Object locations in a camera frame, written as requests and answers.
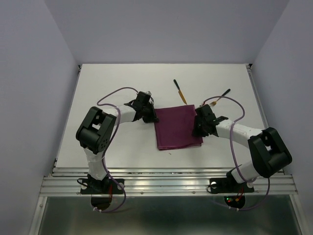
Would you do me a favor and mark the purple cloth napkin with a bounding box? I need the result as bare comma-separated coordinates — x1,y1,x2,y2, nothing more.
155,105,203,151

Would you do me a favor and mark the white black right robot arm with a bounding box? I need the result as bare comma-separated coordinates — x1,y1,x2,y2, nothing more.
192,105,292,194

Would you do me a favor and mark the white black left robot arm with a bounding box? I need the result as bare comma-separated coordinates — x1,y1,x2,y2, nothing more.
76,92,158,195

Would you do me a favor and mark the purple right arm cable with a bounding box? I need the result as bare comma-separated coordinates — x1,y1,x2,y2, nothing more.
200,95,272,212

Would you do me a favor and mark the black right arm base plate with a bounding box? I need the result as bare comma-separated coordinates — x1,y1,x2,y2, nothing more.
206,178,254,194

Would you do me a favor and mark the aluminium right side rail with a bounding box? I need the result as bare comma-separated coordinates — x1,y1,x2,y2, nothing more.
246,63,284,174

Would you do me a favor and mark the aluminium rail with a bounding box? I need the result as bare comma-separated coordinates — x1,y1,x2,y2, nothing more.
246,63,284,174
49,64,82,175

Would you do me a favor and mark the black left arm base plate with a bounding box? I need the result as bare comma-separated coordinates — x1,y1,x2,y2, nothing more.
77,178,123,195

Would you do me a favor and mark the aluminium left side rail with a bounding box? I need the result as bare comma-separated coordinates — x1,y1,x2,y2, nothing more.
49,64,82,175

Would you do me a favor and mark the aluminium front rail frame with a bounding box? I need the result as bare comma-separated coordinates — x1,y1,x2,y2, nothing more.
40,167,298,197

